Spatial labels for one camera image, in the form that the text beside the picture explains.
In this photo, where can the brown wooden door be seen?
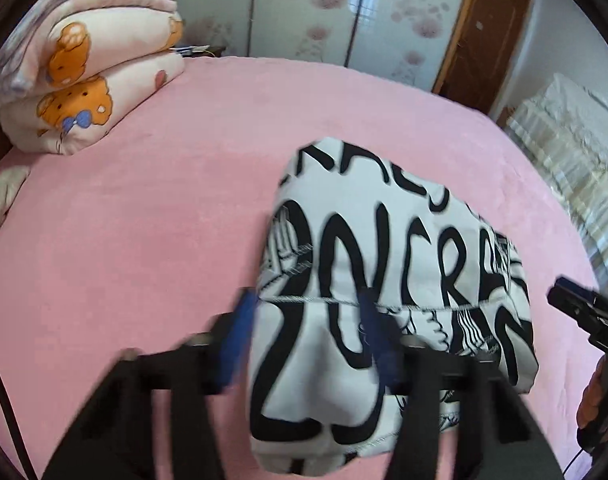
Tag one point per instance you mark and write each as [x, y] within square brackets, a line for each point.
[484, 40]

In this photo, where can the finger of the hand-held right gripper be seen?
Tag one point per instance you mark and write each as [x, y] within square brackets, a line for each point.
[576, 302]

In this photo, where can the folded pink striped quilt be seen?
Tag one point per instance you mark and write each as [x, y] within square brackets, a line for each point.
[58, 0]

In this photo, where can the folded bear print quilt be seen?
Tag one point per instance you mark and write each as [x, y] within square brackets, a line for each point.
[98, 80]

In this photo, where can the pink bed blanket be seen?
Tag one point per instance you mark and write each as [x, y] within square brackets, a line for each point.
[143, 220]

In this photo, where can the black and white printed jacket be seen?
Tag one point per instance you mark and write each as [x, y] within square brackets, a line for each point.
[384, 260]

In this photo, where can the floral sliding door wardrobe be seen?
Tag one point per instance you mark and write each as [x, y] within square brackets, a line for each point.
[309, 10]

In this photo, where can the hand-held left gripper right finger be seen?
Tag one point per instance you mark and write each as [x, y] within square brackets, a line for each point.
[380, 345]

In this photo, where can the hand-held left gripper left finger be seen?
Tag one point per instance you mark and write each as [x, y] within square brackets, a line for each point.
[237, 342]

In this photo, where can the pale crumpled cloth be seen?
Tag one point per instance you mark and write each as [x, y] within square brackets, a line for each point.
[1, 200]

